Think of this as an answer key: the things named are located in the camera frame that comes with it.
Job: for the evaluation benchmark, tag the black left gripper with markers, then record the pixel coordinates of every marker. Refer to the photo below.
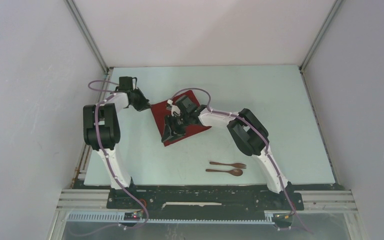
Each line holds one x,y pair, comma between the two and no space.
144,104

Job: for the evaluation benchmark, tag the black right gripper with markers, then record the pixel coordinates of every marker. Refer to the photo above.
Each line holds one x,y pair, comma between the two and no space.
167,134

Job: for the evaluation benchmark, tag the red cloth napkin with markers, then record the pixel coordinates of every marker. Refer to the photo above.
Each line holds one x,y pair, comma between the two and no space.
160,111

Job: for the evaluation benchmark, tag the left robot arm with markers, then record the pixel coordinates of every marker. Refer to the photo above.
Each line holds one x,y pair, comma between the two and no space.
101,127

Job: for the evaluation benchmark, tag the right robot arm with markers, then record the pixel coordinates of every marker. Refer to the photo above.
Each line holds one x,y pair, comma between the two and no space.
247,132

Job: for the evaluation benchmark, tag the brown wooden fork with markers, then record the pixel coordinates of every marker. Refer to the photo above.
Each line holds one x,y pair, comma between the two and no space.
234,165

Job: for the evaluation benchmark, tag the brown wooden spoon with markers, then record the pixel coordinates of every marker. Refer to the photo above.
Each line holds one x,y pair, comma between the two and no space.
234,172

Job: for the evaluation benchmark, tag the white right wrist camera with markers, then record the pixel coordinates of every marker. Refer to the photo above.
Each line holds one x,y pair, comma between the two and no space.
174,110

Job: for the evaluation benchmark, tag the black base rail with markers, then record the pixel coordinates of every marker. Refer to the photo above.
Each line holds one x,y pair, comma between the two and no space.
204,204

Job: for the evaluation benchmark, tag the left aluminium frame post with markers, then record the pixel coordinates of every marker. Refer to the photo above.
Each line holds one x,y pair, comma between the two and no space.
87,35

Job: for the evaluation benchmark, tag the aluminium frame post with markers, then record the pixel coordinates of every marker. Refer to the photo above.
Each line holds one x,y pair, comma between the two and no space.
87,35
321,33

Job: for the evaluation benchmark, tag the right aluminium frame post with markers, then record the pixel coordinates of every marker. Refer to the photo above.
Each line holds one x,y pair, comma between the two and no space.
321,33

